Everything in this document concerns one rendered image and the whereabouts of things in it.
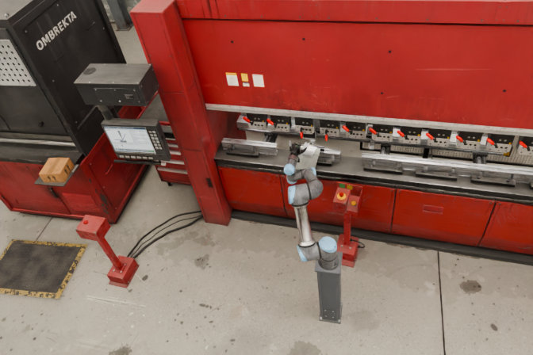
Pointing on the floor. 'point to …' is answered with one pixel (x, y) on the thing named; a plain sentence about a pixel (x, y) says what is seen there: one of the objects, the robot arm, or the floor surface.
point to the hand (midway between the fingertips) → (300, 142)
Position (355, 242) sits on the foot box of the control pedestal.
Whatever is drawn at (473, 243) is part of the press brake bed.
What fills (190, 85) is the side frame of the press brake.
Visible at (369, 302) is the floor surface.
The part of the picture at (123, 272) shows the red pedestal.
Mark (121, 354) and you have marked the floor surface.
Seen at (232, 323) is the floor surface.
